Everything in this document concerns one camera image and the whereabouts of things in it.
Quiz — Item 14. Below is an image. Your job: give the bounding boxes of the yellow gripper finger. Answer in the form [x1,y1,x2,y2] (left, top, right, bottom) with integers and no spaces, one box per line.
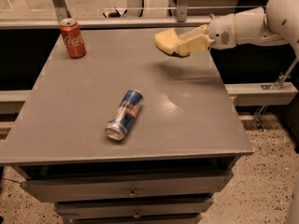
[178,24,208,39]
[174,35,214,57]

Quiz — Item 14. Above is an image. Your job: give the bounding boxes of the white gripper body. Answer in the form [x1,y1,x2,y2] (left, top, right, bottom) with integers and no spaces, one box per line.
[208,14,236,49]

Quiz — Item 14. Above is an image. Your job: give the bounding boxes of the yellow sponge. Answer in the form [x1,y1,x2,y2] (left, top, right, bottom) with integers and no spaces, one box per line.
[154,28,190,57]

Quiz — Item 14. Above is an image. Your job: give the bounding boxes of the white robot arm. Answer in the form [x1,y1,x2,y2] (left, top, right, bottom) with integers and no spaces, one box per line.
[174,0,299,59]

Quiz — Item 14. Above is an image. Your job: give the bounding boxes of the red bull can lying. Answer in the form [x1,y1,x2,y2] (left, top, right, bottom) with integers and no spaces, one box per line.
[105,90,143,141]

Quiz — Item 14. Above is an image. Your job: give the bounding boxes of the orange coca-cola can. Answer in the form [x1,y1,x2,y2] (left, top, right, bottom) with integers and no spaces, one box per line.
[60,18,87,59]

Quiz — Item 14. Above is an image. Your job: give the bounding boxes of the grey drawer cabinet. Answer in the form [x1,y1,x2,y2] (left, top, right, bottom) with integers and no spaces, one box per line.
[0,29,253,224]

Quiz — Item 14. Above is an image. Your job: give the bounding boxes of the grey drawer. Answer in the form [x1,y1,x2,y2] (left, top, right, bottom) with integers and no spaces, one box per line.
[21,170,233,203]
[56,197,213,219]

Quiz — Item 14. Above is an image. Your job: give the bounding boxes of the grey metal railing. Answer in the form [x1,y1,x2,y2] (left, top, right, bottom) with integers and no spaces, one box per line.
[0,16,211,30]

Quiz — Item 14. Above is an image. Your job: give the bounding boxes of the top grey drawer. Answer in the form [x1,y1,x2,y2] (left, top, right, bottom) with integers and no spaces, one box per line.
[21,170,233,203]

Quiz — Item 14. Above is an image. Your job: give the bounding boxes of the metal bracket stand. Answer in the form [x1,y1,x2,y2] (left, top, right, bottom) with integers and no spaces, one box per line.
[253,59,298,132]

